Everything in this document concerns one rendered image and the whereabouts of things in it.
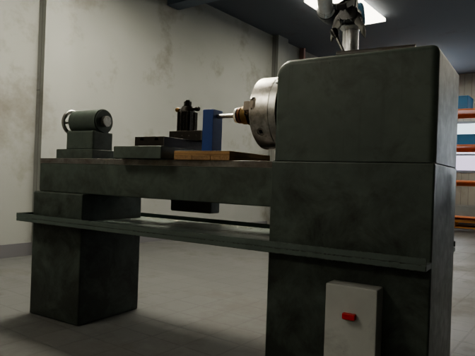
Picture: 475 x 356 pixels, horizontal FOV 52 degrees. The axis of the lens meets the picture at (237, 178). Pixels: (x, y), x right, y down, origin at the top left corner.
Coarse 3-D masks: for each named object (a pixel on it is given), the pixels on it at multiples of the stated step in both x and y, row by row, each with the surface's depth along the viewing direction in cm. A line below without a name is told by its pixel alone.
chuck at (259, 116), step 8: (264, 80) 207; (272, 80) 204; (256, 88) 204; (264, 88) 202; (256, 96) 202; (264, 96) 200; (256, 104) 201; (264, 104) 199; (256, 112) 201; (264, 112) 198; (256, 120) 201; (264, 120) 199; (256, 128) 203; (264, 128) 201; (256, 136) 206; (264, 136) 203; (264, 144) 208; (272, 144) 206
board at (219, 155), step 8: (176, 152) 220; (184, 152) 217; (192, 152) 215; (200, 152) 212; (208, 152) 210; (216, 152) 208; (224, 152) 206; (232, 152) 206; (240, 152) 212; (248, 160) 218; (256, 160) 224; (264, 160) 230
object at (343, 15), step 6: (354, 6) 207; (342, 12) 210; (348, 12) 208; (354, 12) 207; (360, 12) 213; (342, 18) 210; (348, 18) 208; (354, 18) 209; (348, 24) 215; (354, 24) 214
